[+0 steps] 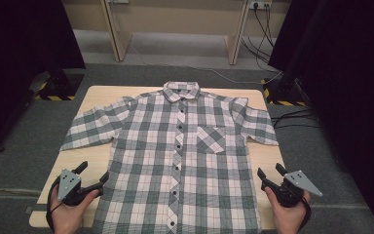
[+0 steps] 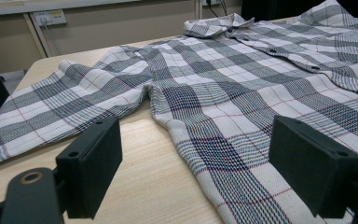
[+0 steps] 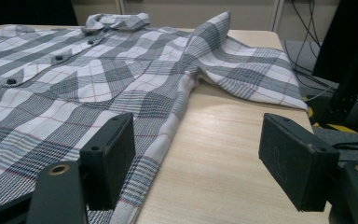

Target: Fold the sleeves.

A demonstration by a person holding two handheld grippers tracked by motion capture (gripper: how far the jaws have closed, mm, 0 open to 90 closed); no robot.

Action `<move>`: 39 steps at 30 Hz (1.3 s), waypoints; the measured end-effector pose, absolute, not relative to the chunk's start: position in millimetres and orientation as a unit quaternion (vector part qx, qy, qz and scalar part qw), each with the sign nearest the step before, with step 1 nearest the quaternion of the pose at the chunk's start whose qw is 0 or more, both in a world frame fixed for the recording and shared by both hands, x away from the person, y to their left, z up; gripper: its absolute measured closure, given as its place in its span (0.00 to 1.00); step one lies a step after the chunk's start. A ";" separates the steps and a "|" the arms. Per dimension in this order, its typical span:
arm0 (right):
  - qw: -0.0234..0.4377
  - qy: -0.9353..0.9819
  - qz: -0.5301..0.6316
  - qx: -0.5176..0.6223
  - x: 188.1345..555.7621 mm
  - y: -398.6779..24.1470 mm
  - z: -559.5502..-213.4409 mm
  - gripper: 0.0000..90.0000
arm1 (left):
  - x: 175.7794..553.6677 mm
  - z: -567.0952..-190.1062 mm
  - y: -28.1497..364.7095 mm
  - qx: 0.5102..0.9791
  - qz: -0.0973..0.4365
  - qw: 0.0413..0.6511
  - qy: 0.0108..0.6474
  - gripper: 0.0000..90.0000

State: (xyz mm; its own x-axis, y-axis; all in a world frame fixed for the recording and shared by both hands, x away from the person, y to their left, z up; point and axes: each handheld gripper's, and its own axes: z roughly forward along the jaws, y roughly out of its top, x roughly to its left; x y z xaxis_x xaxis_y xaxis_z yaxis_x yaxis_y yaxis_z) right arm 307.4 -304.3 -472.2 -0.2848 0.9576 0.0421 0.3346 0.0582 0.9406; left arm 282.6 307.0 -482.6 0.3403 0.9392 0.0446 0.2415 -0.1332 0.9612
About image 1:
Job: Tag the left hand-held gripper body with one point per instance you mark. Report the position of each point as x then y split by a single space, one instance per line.
68 185

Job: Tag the grey white plaid shirt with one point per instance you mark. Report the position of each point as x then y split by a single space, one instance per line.
178 156

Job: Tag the person's left hand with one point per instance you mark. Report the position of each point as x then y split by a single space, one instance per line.
69 216

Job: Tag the beige wooden desk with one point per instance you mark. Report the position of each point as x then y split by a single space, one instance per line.
175 19

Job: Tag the white wall power socket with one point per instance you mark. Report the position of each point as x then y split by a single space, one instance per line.
260 4

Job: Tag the black curtain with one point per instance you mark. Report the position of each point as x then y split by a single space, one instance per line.
16 65
347 97

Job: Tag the person's right hand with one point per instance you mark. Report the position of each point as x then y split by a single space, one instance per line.
287 217

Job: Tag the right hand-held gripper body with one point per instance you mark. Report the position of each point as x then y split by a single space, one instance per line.
297 185

